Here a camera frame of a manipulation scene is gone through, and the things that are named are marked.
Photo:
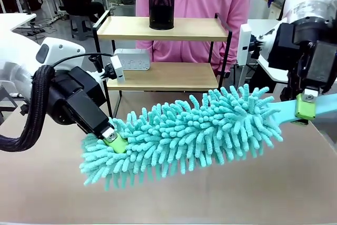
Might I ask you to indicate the two-tier wood metal shelf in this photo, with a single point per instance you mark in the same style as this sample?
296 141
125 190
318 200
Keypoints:
163 76

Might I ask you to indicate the black mesh pen cup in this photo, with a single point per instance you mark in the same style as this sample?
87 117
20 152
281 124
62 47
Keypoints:
161 11

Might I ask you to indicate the black left wrist mount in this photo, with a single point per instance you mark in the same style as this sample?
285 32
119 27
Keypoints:
79 80

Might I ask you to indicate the black right wrist mount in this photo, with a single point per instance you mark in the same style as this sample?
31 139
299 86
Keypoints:
287 43

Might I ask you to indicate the white table with rounded corner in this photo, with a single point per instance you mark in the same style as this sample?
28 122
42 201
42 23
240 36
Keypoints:
13 19

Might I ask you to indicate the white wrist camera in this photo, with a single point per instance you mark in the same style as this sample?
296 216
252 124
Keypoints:
117 69
243 43

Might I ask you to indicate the grey plastic stool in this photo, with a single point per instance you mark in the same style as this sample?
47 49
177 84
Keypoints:
83 26

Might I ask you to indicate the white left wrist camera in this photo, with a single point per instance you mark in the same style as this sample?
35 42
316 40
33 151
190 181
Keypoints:
117 69

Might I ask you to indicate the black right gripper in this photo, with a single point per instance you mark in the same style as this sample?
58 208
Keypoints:
322 64

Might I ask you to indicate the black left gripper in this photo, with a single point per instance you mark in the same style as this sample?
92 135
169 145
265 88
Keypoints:
89 114

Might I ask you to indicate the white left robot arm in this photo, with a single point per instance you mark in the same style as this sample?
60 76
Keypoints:
18 56

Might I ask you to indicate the black wrist mount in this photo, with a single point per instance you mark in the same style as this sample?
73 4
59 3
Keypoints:
287 43
79 80

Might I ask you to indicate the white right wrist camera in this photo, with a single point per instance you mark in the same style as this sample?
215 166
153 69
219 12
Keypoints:
243 43

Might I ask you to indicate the teal chenille duster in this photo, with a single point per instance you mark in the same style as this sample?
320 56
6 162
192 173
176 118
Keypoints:
197 130

